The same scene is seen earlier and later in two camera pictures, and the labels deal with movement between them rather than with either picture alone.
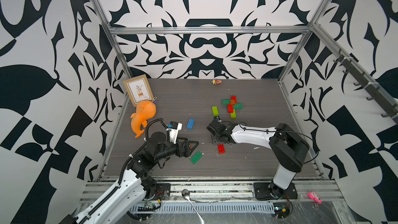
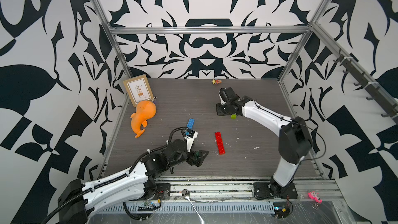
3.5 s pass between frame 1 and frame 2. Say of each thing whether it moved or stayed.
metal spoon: stayed
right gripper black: moved
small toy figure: stayed
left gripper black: moved
